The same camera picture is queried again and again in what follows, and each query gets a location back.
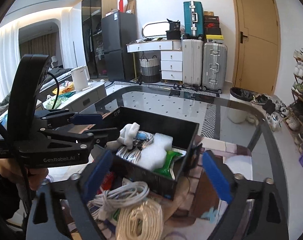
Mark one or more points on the white foam block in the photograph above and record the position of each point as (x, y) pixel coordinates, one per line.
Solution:
(154, 155)

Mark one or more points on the silver aluminium suitcase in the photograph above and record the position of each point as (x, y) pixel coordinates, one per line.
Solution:
(214, 66)

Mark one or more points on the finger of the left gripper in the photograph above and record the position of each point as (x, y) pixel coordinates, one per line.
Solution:
(86, 118)
(91, 136)

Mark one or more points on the black cat bag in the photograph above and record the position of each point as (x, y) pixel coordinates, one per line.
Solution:
(174, 32)

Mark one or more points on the dark wardrobe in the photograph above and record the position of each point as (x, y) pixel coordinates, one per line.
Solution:
(93, 11)

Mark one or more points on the green white snack packet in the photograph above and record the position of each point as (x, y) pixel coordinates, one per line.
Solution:
(167, 168)

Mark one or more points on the teal hard suitcase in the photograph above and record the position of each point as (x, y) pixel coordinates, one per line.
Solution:
(193, 20)

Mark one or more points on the bagged white adidas shoelaces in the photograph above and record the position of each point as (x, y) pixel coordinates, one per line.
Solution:
(140, 142)

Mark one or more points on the red white balloon packet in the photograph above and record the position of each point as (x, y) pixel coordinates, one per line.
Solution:
(107, 182)

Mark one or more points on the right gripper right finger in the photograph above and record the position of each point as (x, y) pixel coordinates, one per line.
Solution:
(267, 217)

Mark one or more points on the white electric kettle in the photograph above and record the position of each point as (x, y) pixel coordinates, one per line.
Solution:
(80, 76)

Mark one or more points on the white hard suitcase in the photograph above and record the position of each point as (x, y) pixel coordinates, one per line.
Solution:
(192, 53)

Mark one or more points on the woven laundry basket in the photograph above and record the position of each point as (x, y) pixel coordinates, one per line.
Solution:
(150, 69)

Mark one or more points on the white plush toy blue scarf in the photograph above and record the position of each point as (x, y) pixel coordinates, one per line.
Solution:
(127, 135)

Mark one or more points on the person's left hand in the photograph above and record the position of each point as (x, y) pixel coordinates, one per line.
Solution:
(10, 169)

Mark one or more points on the grey side cabinet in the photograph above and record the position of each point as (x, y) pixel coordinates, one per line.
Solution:
(83, 99)

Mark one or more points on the stacked shoe boxes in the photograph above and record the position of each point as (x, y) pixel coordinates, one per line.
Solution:
(212, 28)

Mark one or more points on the wooden shoe rack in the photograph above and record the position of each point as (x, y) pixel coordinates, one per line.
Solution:
(295, 120)

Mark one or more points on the oval mirror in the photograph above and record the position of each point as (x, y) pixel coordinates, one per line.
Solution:
(155, 30)

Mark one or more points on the white dresser desk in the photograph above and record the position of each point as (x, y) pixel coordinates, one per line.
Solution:
(170, 56)

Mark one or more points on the black refrigerator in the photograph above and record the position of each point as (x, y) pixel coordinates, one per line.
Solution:
(118, 30)

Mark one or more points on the wooden door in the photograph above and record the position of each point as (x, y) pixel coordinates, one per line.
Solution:
(257, 45)

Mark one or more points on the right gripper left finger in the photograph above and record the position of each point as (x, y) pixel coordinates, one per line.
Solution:
(46, 219)

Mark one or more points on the white trash bin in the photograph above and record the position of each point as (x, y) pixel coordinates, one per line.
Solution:
(239, 97)

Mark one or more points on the black cardboard box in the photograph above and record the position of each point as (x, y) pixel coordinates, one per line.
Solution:
(183, 133)

